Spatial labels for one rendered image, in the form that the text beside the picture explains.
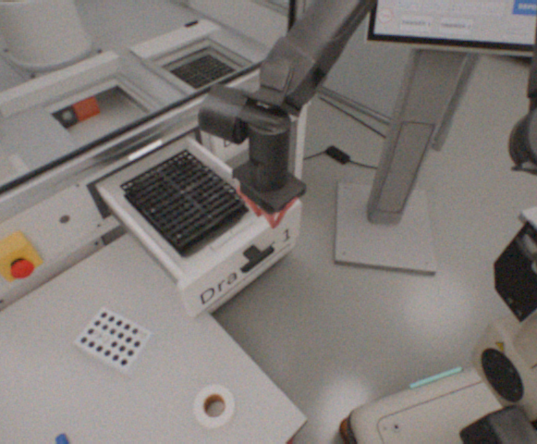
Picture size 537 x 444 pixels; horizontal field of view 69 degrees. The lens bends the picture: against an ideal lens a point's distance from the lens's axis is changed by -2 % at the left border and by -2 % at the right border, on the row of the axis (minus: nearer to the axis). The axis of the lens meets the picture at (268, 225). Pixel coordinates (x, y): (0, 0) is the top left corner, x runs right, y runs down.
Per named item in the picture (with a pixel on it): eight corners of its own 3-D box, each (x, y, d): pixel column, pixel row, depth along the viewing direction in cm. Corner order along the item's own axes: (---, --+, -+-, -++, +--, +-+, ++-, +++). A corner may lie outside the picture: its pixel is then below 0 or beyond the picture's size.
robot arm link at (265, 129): (277, 132, 48) (299, 109, 51) (230, 115, 50) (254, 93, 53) (276, 174, 53) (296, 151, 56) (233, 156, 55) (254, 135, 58)
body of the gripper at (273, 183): (261, 161, 64) (261, 123, 58) (307, 194, 60) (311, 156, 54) (230, 179, 61) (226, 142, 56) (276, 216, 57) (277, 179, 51)
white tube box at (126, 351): (158, 340, 77) (153, 332, 74) (131, 379, 72) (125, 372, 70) (108, 314, 81) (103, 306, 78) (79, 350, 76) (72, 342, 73)
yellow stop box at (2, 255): (46, 265, 79) (30, 243, 73) (10, 286, 76) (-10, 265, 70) (35, 250, 81) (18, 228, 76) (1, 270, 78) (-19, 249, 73)
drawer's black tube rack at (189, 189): (249, 218, 87) (248, 199, 82) (184, 265, 79) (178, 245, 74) (189, 168, 97) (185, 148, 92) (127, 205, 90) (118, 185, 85)
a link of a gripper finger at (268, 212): (269, 201, 70) (270, 160, 62) (299, 223, 66) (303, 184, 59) (239, 221, 67) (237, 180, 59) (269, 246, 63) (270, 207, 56)
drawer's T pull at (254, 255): (275, 252, 74) (275, 247, 73) (245, 275, 71) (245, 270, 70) (262, 240, 76) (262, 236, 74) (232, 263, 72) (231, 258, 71)
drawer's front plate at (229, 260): (299, 235, 86) (302, 201, 78) (191, 319, 74) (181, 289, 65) (293, 230, 87) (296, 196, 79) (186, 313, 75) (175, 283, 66)
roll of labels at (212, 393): (203, 387, 72) (201, 380, 68) (240, 395, 71) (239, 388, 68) (190, 427, 67) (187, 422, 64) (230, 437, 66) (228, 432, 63)
